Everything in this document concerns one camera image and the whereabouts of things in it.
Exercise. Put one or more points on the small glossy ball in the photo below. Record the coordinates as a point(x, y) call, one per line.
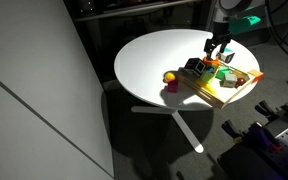
point(240, 81)

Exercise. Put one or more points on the wooden tray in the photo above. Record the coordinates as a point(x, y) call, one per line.
point(217, 96)

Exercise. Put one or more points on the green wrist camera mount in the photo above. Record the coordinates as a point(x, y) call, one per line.
point(245, 23)

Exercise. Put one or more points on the metal shelf rail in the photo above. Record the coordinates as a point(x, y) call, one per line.
point(134, 10)

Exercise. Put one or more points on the black letter D block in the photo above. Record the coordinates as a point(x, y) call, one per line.
point(194, 65)

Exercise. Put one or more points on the pale and dark letter cube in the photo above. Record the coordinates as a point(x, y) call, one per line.
point(229, 80)

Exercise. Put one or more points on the yellow ball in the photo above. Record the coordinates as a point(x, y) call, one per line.
point(169, 77)

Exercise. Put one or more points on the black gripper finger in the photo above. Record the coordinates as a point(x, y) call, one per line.
point(224, 41)
point(209, 48)

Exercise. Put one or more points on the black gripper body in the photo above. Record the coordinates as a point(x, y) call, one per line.
point(221, 31)

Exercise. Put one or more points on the white cube with teal triangle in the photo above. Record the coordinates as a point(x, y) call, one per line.
point(226, 56)

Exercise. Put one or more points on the lime green block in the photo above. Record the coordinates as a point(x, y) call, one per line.
point(206, 77)

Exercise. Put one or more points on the blue block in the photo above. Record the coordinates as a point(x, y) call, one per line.
point(212, 70)

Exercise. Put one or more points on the white table base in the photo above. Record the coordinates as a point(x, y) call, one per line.
point(184, 126)

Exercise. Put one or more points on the orange arch block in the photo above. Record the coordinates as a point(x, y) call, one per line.
point(211, 61)

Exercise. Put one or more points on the black cart top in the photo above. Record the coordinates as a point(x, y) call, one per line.
point(240, 163)

